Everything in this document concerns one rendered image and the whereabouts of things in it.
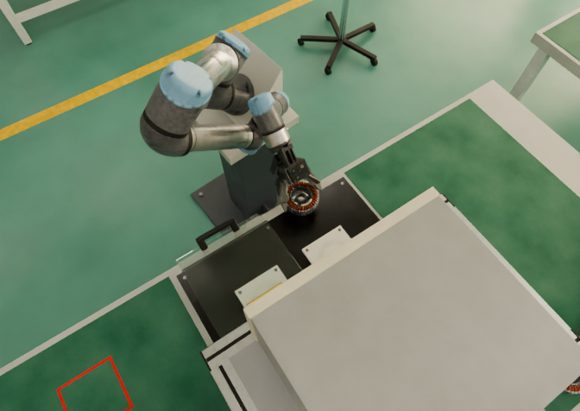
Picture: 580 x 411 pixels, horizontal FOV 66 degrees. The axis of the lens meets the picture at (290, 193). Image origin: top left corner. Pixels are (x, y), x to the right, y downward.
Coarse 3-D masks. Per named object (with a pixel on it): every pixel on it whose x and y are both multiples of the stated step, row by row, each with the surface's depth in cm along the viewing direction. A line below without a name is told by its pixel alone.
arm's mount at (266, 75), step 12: (240, 36) 158; (252, 48) 155; (252, 60) 156; (264, 60) 153; (240, 72) 159; (252, 72) 156; (264, 72) 153; (276, 72) 151; (264, 84) 154; (276, 84) 153; (240, 120) 162
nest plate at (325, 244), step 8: (328, 232) 141; (336, 232) 141; (344, 232) 141; (320, 240) 140; (328, 240) 140; (336, 240) 140; (344, 240) 140; (304, 248) 138; (312, 248) 138; (320, 248) 138; (328, 248) 138; (336, 248) 138; (312, 256) 137; (320, 256) 137
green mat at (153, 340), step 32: (160, 288) 135; (96, 320) 131; (128, 320) 131; (160, 320) 131; (192, 320) 131; (64, 352) 126; (96, 352) 126; (128, 352) 126; (160, 352) 126; (192, 352) 126; (0, 384) 122; (32, 384) 122; (96, 384) 122; (128, 384) 122; (160, 384) 122; (192, 384) 122
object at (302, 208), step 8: (296, 184) 140; (304, 184) 140; (288, 192) 139; (296, 192) 142; (304, 192) 142; (312, 192) 140; (288, 200) 138; (296, 200) 140; (304, 200) 139; (312, 200) 138; (288, 208) 138; (296, 208) 136; (304, 208) 136; (312, 208) 137
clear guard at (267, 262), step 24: (216, 240) 113; (240, 240) 109; (264, 240) 109; (192, 264) 106; (216, 264) 106; (240, 264) 106; (264, 264) 106; (288, 264) 106; (192, 288) 103; (216, 288) 103; (240, 288) 103; (264, 288) 103; (216, 312) 101; (240, 312) 101
